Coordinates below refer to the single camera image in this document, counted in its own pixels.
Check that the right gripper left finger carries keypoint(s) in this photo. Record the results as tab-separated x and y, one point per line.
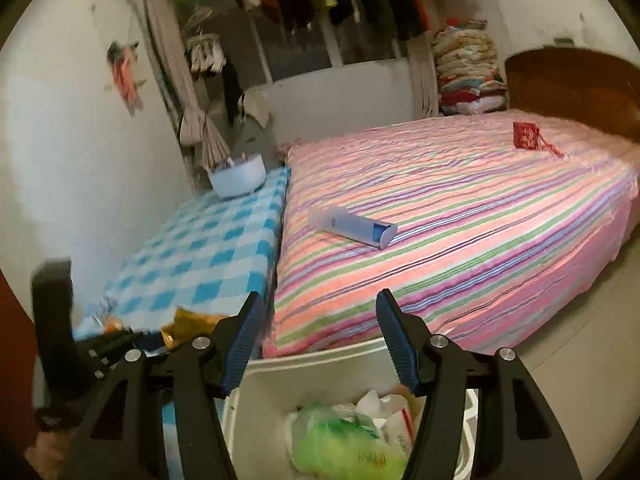
121	435

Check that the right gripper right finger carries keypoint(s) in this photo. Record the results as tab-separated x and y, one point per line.
517	436

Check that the white paper bag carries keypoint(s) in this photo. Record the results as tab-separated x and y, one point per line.
391	416

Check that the yellow snack wrapper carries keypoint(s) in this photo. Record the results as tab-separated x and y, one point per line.
188	325

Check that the green tissue pack bag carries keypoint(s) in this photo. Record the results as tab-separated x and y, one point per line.
338	442

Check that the white plastic trash bin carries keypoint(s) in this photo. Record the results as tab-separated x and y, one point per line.
271	389

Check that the silver foil wrapper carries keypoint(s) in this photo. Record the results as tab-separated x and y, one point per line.
104	310

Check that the blue checkered tablecloth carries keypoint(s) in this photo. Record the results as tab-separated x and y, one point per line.
206	258

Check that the striped pink bed sheet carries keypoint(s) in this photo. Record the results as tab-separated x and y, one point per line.
492	241

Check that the white round bowl container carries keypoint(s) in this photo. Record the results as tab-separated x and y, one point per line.
244	177

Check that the beige tied curtain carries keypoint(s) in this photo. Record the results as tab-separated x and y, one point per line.
196	129

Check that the white blue long box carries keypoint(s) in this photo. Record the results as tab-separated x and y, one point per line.
340	222

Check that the red pouch with tassel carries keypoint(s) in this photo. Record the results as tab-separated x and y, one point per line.
527	136

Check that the round sock drying hanger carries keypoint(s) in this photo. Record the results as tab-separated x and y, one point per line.
206	54

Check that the dark wooden headboard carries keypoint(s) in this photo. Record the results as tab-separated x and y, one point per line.
597	89

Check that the stack of folded quilts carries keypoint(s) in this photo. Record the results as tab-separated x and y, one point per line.
466	63

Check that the right beige curtain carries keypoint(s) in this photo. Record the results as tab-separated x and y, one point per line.
423	76

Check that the pink cloth on wall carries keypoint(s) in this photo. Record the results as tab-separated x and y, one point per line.
122	58

